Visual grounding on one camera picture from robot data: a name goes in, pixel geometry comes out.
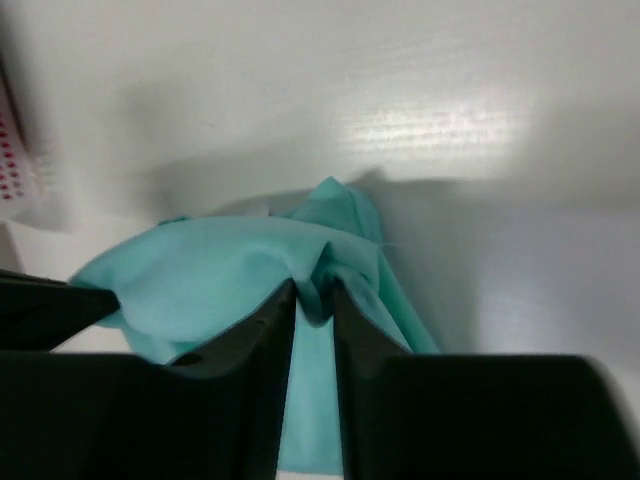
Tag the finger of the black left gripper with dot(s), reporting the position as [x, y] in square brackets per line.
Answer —
[39, 314]

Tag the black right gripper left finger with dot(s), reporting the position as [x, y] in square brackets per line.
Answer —
[215, 412]

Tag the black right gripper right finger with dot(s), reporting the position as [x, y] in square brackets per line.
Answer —
[410, 416]

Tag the teal t shirt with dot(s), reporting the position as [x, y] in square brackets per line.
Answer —
[185, 281]

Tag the white plastic laundry basket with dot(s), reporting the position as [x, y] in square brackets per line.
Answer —
[32, 187]

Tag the red garment in basket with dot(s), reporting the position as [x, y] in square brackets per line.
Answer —
[11, 176]

